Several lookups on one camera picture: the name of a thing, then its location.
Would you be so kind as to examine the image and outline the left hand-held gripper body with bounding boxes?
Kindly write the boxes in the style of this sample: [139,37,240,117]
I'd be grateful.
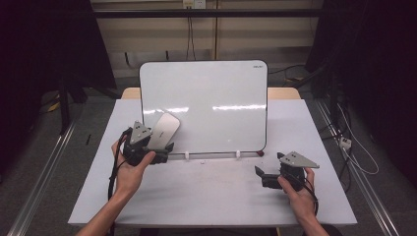
[122,120,170,167]

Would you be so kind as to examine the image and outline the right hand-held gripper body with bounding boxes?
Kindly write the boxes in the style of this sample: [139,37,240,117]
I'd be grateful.
[261,150,321,192]

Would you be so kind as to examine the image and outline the silver white whiteboard eraser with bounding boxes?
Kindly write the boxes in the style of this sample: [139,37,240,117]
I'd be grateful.
[147,112,182,152]

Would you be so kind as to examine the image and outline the white rounded whiteboard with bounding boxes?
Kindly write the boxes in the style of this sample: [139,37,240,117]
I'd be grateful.
[139,59,268,156]

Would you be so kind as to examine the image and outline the person's right hand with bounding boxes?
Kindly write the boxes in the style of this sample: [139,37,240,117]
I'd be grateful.
[277,168,319,220]

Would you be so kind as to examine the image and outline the person's left hand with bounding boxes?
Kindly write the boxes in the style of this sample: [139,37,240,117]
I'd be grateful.
[110,141,157,198]

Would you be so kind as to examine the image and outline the wooden table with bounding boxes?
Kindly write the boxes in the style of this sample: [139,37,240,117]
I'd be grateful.
[121,87,302,100]

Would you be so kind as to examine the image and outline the black metal stand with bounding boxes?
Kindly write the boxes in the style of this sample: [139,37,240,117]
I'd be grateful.
[57,76,73,136]

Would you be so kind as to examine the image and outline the black curtain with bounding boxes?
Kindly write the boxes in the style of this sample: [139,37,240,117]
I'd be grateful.
[0,0,118,175]
[304,0,417,186]

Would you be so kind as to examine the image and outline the thin vertical pipe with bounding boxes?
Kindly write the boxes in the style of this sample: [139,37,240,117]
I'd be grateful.
[212,0,219,61]

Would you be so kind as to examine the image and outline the black horizontal bar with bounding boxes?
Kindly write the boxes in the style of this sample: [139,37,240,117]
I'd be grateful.
[92,8,325,19]

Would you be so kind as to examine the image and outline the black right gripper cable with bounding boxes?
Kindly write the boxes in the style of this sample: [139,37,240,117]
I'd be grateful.
[303,178,320,216]

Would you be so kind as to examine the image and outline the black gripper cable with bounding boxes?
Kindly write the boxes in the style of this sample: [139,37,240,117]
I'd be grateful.
[107,128,133,202]
[303,178,320,216]

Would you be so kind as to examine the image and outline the black floor cables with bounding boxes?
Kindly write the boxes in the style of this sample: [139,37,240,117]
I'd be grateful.
[321,107,354,195]

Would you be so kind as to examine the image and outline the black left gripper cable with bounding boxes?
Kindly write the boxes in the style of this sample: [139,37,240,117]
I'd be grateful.
[107,128,133,202]

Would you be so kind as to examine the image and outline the thin white cable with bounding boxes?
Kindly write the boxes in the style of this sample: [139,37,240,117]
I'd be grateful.
[336,103,381,176]

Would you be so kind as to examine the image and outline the metal floor rail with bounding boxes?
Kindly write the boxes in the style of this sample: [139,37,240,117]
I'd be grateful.
[315,99,400,236]
[5,119,80,236]

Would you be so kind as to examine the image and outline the black hanging cable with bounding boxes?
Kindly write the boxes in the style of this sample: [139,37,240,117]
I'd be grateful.
[185,16,197,62]

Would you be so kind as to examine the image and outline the white wall socket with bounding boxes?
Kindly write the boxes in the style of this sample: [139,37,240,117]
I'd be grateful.
[182,0,208,10]

